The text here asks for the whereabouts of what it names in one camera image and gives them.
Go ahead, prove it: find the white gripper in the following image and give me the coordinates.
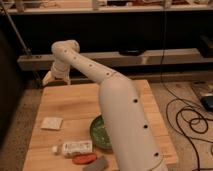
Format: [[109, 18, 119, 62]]
[[42, 59, 71, 86]]

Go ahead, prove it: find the green ceramic bowl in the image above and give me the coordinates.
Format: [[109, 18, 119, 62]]
[[90, 115, 112, 150]]

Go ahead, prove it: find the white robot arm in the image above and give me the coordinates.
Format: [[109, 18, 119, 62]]
[[43, 40, 168, 171]]

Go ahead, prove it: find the wooden table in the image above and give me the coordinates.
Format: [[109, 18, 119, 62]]
[[23, 80, 178, 171]]

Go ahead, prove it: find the metal pole stand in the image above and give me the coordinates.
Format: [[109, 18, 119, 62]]
[[0, 0, 42, 88]]

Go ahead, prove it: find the white plastic bottle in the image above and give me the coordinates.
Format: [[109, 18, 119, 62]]
[[52, 140, 93, 157]]

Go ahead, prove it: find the black round object on shelf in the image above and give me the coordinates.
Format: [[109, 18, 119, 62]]
[[119, 50, 145, 56]]

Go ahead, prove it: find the orange carrot toy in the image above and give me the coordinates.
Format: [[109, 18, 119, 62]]
[[72, 153, 97, 165]]

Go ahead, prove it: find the grey sponge block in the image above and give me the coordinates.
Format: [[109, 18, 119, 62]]
[[83, 156, 108, 171]]

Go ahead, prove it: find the wooden shelf unit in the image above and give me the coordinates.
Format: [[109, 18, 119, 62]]
[[0, 0, 213, 83]]

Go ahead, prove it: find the dark box on floor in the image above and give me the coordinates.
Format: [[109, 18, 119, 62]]
[[201, 95, 213, 112]]

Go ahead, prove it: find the black cable on floor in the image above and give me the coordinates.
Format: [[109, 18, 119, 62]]
[[160, 6, 213, 171]]

